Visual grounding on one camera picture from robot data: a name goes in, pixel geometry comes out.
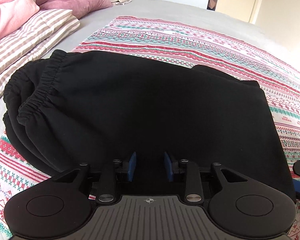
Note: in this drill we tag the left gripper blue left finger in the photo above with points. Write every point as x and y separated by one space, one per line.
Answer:
115 176

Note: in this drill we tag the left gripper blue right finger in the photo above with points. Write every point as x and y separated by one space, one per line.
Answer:
184 177

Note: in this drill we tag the black sweatpants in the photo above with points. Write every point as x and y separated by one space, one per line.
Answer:
98 106

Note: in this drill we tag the patterned red green blanket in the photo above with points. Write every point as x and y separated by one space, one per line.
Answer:
184 45

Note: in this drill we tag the striped beige pillow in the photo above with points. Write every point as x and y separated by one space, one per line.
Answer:
66 29
37 29

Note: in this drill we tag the grey bed sheet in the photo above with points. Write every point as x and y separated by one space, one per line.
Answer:
168 11

